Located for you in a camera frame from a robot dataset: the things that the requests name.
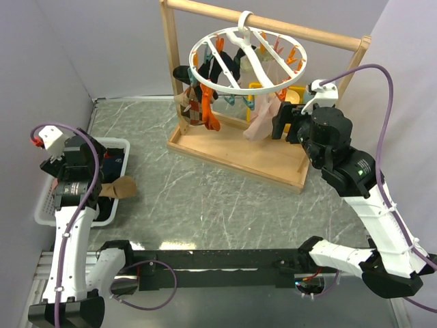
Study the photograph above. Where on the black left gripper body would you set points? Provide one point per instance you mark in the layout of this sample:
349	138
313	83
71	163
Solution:
55	167

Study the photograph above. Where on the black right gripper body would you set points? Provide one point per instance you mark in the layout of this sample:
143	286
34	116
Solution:
303	134

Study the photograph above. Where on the brown ribbed sock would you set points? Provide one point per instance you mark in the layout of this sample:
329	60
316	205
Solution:
121	188

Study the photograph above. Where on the white round clip hanger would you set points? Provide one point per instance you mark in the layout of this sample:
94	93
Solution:
286	52

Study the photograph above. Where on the orange sock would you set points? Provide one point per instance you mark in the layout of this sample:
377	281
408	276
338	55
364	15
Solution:
209	120

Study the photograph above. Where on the argyle patterned sock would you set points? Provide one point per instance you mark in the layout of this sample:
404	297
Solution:
191	107

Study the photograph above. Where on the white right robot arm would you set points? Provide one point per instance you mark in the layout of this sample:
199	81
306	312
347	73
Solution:
389	267

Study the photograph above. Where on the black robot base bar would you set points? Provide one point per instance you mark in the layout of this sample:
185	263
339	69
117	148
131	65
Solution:
217	268

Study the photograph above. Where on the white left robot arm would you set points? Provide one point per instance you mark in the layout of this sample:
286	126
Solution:
74	297

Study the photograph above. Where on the cream sock on hanger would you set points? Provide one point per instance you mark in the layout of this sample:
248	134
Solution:
245	64

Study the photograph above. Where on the wooden hanger rack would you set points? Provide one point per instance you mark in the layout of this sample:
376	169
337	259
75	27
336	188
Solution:
271	160

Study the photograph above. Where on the yellow plastic tray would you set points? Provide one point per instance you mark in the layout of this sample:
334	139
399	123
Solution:
249	100

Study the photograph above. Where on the navy sock in basket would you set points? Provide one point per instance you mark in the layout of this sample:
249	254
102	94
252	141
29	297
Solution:
112	164

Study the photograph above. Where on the white plastic basket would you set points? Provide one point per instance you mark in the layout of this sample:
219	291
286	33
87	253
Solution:
45	210

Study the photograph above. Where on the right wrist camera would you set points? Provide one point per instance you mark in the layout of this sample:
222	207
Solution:
323	95

